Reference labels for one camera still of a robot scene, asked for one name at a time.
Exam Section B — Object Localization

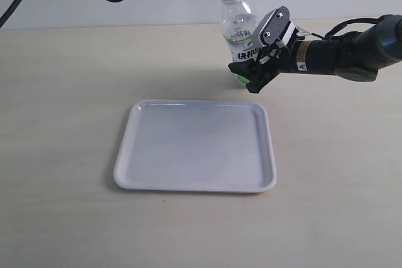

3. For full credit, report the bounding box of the clear plastic drink bottle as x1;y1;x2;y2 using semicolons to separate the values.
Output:
219;0;263;87

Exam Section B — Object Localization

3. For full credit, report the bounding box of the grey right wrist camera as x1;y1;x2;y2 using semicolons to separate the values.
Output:
251;6;296;49

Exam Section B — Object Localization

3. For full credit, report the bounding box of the white rectangular plastic tray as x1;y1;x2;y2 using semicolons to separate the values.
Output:
114;99;277;193

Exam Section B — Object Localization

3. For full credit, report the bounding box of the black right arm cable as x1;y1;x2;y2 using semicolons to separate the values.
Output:
295;16;383;43

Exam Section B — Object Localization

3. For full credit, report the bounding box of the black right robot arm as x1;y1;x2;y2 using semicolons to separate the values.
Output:
229;14;401;94

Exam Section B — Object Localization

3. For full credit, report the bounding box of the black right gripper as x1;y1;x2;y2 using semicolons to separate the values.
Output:
228;37;297;94

